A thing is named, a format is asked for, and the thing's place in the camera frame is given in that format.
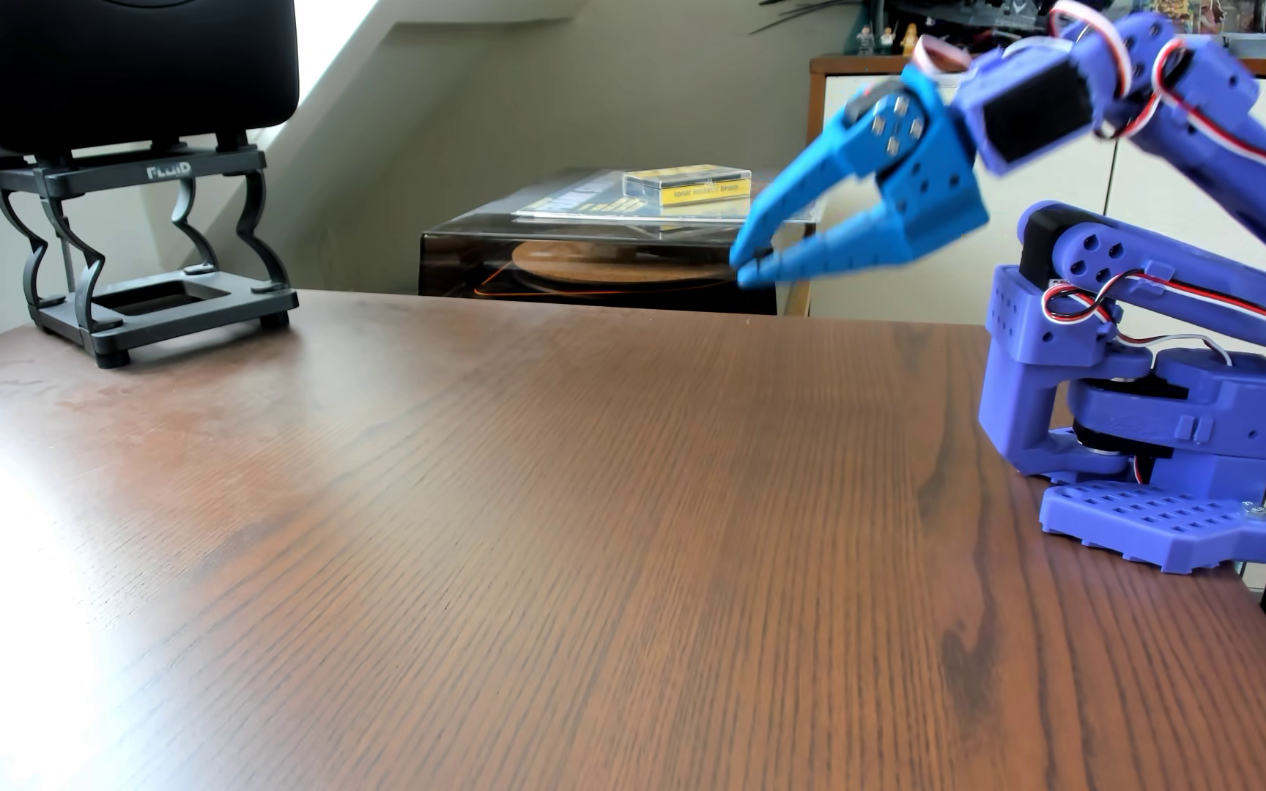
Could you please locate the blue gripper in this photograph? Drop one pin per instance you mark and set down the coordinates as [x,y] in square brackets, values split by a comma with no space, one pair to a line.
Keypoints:
[927,170]

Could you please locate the purple robot arm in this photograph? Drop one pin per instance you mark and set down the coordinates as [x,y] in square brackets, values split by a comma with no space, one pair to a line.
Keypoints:
[1193,428]

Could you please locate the white cabinet with wooden top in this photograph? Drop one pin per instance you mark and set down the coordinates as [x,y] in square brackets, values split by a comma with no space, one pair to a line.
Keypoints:
[919,297]

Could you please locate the small grey figurine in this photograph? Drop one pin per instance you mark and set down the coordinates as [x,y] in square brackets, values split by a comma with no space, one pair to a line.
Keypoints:
[866,41]

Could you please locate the small white figurine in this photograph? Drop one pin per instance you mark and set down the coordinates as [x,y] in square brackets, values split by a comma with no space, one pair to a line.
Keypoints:
[887,41]

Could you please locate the small yellow figurine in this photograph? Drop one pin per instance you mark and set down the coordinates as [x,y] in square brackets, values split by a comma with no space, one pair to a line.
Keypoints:
[908,40]

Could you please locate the yellow cassette case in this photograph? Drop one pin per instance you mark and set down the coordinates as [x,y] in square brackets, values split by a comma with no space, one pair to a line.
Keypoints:
[688,185]

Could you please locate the plant leaves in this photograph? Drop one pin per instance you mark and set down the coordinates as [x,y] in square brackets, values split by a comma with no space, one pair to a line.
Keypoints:
[798,13]

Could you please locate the dark brick model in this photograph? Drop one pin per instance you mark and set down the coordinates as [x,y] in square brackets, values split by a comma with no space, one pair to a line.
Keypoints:
[985,17]

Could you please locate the cork turntable mat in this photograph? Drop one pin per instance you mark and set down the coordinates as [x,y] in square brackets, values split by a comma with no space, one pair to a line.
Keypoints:
[611,264]

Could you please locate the turntable with clear cover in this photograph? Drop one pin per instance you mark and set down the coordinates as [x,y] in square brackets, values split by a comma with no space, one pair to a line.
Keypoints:
[589,264]

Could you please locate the black speaker stand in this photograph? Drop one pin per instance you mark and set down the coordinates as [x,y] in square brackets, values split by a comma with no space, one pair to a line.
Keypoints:
[149,302]

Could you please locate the black studio speaker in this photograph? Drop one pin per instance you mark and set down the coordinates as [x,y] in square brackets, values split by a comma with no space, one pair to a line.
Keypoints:
[127,66]

